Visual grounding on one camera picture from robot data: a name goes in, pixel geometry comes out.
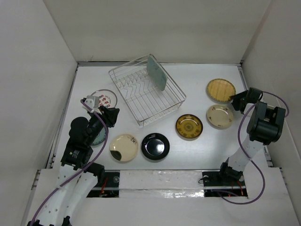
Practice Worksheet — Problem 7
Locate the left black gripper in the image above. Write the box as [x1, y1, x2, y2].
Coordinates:
[87, 105, 119, 145]

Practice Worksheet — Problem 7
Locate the white plate with red characters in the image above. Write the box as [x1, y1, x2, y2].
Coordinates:
[91, 89, 118, 108]

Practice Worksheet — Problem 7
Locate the bamboo pattern round plate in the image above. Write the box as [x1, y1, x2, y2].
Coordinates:
[206, 78, 236, 103]

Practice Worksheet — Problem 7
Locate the cream plate with brown flowers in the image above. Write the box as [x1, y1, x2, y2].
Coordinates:
[206, 104, 234, 129]

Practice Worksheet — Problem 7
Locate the glossy black plate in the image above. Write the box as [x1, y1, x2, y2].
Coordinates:
[141, 133, 170, 161]

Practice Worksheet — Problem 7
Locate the yellow brown patterned plate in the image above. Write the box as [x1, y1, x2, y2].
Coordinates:
[175, 114, 204, 140]

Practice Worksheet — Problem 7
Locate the light green rectangular tray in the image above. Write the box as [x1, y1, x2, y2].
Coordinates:
[146, 56, 167, 91]

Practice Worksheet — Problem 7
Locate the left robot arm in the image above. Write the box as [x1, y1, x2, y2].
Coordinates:
[28, 106, 119, 226]

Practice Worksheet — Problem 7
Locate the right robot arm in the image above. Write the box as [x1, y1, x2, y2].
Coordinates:
[217, 88, 288, 185]

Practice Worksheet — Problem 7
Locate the blue green patterned plate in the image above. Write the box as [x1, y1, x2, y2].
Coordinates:
[91, 128, 106, 146]

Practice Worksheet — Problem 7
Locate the cream plate with black patch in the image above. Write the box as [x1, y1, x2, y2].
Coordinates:
[110, 134, 139, 162]

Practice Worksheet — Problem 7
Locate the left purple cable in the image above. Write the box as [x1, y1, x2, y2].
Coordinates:
[28, 98, 109, 226]

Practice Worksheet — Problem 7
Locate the purple cable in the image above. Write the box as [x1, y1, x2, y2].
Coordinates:
[220, 91, 290, 204]
[28, 98, 109, 226]

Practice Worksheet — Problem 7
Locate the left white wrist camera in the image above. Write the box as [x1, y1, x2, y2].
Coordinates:
[83, 96, 100, 113]

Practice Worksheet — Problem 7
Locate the wire dish rack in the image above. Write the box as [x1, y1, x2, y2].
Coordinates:
[109, 54, 186, 127]

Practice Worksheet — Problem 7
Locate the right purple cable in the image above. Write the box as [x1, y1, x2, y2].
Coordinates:
[220, 91, 290, 204]

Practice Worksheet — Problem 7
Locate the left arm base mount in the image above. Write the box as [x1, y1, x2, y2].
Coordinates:
[87, 170, 120, 198]

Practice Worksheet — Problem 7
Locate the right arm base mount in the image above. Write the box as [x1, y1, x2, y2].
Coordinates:
[198, 171, 248, 197]

